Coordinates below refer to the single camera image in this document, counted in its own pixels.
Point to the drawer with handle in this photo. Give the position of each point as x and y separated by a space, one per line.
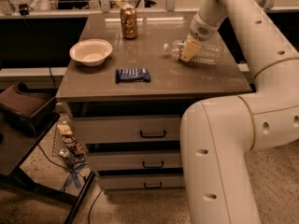
133 160
124 182
124 129

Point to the blue snack bar wrapper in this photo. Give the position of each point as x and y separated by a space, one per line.
132 75

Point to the middle drawer with handle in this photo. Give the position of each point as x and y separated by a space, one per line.
133 160

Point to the white paper bowl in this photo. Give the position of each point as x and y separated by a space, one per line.
91 52

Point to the black side table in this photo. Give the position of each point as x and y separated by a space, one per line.
15 148

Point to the grey drawer cabinet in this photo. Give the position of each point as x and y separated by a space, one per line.
126 111

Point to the bottom drawer with handle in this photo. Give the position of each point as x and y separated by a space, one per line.
124 182

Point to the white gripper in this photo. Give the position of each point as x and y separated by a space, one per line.
200 29

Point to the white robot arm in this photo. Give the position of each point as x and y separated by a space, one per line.
216 133

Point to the top drawer with handle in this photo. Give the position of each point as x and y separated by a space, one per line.
124 129

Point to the wire basket with snacks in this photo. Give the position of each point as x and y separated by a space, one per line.
65 146

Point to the gold soda can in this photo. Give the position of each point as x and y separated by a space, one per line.
128 21

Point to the clear plastic water bottle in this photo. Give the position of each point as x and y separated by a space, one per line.
207 54

